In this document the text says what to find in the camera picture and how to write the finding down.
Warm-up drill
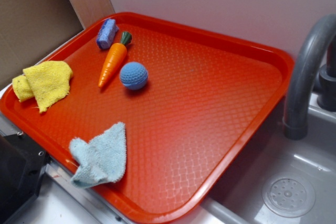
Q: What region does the blue dimpled ball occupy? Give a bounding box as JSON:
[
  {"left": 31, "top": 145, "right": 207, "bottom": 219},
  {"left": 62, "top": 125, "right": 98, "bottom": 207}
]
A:
[{"left": 120, "top": 62, "right": 149, "bottom": 90}]

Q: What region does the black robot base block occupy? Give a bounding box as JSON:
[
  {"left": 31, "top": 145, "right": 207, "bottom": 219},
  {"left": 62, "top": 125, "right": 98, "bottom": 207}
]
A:
[{"left": 1, "top": 133, "right": 49, "bottom": 223}]

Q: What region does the red plastic tray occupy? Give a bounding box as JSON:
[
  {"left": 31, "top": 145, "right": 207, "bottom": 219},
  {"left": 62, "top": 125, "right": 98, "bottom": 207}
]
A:
[{"left": 1, "top": 13, "right": 293, "bottom": 223}]

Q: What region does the orange toy carrot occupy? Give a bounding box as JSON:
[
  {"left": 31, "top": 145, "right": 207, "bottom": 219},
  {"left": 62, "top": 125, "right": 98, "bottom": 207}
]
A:
[{"left": 98, "top": 31, "right": 132, "bottom": 88}]

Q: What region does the light blue cloth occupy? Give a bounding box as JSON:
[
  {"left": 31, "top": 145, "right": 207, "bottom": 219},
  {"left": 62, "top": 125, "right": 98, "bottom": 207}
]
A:
[{"left": 69, "top": 122, "right": 127, "bottom": 188}]

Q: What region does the blue sponge block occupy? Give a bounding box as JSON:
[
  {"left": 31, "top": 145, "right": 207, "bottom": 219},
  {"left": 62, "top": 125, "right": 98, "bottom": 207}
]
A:
[{"left": 96, "top": 19, "right": 119, "bottom": 50}]

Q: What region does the yellow cloth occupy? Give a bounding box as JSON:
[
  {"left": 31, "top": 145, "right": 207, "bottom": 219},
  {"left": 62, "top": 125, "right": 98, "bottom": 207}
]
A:
[{"left": 12, "top": 61, "right": 73, "bottom": 113}]

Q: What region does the grey toy sink basin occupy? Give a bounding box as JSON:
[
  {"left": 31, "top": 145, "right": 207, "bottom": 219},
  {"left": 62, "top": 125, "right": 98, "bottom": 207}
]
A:
[{"left": 202, "top": 95, "right": 336, "bottom": 224}]

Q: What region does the grey toy faucet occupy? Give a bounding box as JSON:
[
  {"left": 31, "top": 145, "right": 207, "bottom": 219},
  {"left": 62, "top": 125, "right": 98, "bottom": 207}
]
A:
[{"left": 282, "top": 14, "right": 335, "bottom": 140}]

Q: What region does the brown cardboard panel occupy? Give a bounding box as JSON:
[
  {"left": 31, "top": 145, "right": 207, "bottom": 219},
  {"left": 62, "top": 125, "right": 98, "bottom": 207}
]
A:
[{"left": 1, "top": 0, "right": 83, "bottom": 88}]

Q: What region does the dark faucet handle knob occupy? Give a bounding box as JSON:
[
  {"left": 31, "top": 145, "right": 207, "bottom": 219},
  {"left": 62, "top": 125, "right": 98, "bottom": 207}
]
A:
[{"left": 316, "top": 35, "right": 336, "bottom": 112}]

